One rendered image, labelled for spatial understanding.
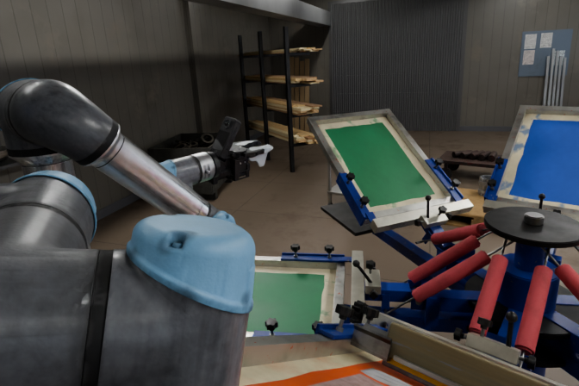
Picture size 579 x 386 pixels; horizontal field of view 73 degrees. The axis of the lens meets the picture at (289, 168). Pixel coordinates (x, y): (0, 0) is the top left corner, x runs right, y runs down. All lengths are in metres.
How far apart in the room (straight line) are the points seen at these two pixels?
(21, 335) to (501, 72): 10.15
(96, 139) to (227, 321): 0.53
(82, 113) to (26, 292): 0.52
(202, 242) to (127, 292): 0.04
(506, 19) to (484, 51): 0.74
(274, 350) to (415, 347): 0.36
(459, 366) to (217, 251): 0.83
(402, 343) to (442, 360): 0.09
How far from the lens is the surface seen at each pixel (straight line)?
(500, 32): 10.20
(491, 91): 10.24
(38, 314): 0.23
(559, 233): 1.57
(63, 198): 0.34
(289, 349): 0.83
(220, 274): 0.22
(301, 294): 1.74
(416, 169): 2.37
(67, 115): 0.72
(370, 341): 1.04
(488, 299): 1.42
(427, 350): 1.01
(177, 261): 0.22
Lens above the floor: 1.92
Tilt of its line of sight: 16 degrees down
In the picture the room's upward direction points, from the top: 3 degrees counter-clockwise
